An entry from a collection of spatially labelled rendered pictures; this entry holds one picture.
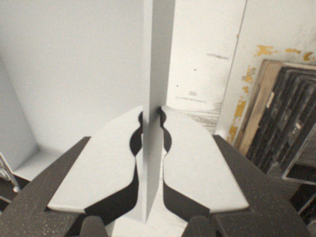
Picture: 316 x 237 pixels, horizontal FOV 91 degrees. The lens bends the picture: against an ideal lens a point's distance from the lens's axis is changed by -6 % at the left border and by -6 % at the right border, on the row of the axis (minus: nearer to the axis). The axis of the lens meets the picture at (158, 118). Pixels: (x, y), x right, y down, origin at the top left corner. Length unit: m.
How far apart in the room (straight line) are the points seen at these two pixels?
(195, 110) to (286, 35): 0.86
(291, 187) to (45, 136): 1.31
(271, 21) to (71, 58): 1.15
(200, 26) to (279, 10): 0.81
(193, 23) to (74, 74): 0.36
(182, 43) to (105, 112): 0.35
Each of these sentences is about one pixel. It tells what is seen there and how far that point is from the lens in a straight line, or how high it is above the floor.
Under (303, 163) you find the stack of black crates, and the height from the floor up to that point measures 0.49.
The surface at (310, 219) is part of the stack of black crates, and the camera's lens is 1.49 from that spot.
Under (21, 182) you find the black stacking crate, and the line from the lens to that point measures 0.89.
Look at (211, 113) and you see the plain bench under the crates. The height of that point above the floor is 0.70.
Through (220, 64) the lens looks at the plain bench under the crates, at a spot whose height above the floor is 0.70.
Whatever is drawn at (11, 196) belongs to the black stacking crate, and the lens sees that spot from 1.13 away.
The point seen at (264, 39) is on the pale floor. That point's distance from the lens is 1.24.
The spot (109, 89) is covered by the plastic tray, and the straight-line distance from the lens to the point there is 0.17.
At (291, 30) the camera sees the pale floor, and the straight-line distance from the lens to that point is 1.28.
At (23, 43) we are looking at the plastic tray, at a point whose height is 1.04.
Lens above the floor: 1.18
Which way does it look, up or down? 56 degrees down
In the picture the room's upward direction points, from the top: 154 degrees counter-clockwise
